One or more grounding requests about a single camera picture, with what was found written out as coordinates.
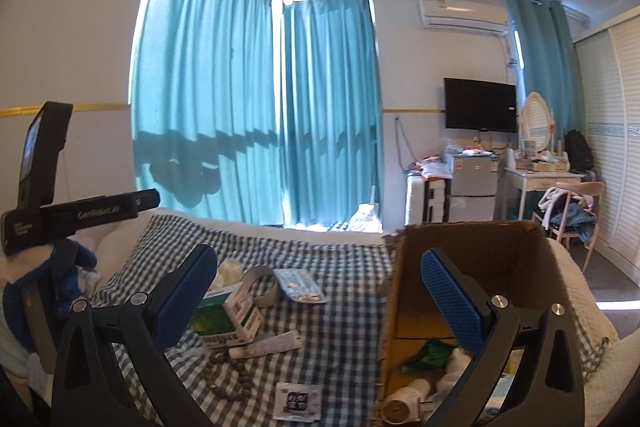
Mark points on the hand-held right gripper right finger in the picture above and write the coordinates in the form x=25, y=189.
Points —
x=450, y=297

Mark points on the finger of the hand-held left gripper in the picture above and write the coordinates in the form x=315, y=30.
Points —
x=145, y=201

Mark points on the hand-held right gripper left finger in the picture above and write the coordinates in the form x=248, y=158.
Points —
x=185, y=297

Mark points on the white cloth with lace trim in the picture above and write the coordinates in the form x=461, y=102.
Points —
x=230, y=274

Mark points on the cardboard box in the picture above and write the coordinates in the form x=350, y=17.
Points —
x=500, y=252

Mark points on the person's left forearm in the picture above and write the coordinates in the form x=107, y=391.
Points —
x=30, y=402

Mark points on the person's left hand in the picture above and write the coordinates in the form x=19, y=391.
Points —
x=70, y=257

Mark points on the green white medicine box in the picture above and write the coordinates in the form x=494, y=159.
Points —
x=215, y=317

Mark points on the white bedding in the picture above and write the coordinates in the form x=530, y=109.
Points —
x=110, y=247

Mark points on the green packet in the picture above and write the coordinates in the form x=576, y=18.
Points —
x=430, y=354

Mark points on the white plastic wrapper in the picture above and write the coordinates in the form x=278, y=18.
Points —
x=452, y=372

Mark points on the yellow carton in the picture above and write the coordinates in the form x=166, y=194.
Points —
x=515, y=359

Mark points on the white tube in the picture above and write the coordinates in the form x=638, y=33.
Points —
x=270, y=346

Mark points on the white suitcase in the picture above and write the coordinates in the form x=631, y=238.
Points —
x=425, y=202

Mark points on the white plastic bottle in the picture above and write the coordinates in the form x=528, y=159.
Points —
x=407, y=394

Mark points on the grey small fridge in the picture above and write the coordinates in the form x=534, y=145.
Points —
x=472, y=192

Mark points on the checkered blanket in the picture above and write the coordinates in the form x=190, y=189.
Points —
x=340, y=332

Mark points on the silver blister pack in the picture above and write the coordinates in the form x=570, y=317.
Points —
x=300, y=287

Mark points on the white plastic bag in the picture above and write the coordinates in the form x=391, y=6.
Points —
x=365, y=217

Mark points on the teal window curtain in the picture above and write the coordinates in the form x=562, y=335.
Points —
x=330, y=107
x=545, y=57
x=200, y=82

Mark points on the crumpled red white bag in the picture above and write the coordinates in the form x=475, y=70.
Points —
x=432, y=167

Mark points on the cream textured blanket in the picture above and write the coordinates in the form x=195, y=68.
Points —
x=585, y=297

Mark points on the white dressing table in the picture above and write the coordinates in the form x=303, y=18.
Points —
x=530, y=179

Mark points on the clothes on chair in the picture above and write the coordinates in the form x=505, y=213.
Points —
x=565, y=212

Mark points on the white sachet with black print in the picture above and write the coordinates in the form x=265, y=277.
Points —
x=297, y=399

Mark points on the wooden organizer box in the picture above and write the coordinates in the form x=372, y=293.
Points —
x=550, y=165

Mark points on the pink wooden chair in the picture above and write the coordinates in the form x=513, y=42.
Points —
x=592, y=189

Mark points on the black backpack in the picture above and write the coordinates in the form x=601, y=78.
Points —
x=579, y=152

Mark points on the oval white framed mirror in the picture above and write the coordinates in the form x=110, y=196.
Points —
x=537, y=122

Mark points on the white wardrobe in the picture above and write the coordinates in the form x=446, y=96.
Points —
x=615, y=132

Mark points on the white air conditioner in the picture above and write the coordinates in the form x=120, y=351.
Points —
x=462, y=14

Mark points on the black wall television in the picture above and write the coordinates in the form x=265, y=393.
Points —
x=480, y=104

